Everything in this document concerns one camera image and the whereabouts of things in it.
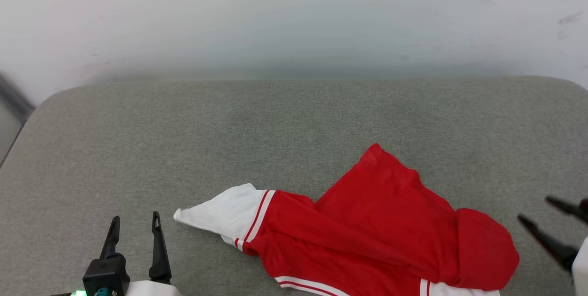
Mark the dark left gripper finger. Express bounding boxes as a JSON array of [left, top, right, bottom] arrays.
[[149, 211, 172, 284], [100, 216, 121, 260]]

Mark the grey fabric sofa seat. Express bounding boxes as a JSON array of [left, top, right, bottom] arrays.
[[0, 75, 588, 296]]

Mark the red white basketball jersey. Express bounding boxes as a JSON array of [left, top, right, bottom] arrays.
[[173, 143, 520, 296]]

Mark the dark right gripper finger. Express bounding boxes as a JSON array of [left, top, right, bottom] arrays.
[[517, 214, 579, 272], [545, 196, 588, 224]]

